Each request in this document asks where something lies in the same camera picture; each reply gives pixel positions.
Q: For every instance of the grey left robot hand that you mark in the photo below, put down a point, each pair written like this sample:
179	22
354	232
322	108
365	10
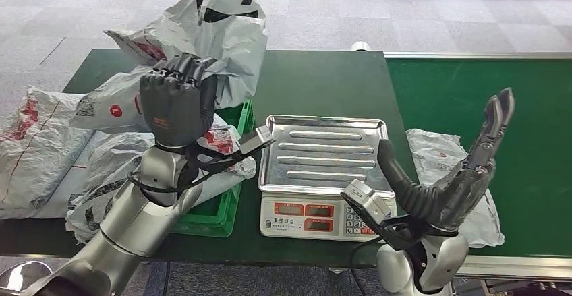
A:
176	106

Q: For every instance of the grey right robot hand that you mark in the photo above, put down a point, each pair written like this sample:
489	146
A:
451	200

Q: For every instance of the plain grey wrinkled parcel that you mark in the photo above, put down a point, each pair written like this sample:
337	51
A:
433	160

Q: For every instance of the grey red-logo parcel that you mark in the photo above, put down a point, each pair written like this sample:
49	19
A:
107	151

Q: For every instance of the white parcel black-white pattern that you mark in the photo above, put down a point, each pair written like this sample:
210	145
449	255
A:
232	39

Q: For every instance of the green conveyor belt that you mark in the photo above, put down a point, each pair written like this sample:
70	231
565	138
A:
447	97

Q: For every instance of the flat white QR-code parcel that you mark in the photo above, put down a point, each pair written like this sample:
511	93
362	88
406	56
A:
67	191

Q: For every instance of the large grey red-print parcel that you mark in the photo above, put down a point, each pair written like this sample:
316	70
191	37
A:
35	151

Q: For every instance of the green plastic crate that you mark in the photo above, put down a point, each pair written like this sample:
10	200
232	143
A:
214	216

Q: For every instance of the white electronic scale body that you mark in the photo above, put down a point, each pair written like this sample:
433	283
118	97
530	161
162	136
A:
286	224

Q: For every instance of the shiny chrome dome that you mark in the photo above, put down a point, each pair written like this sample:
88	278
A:
22	280

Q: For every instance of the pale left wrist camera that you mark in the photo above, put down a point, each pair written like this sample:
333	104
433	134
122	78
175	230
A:
254	140

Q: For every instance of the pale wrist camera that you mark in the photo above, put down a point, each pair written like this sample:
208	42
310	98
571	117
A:
364	195
254	140

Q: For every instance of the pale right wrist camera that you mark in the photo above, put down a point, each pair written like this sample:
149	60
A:
364	195

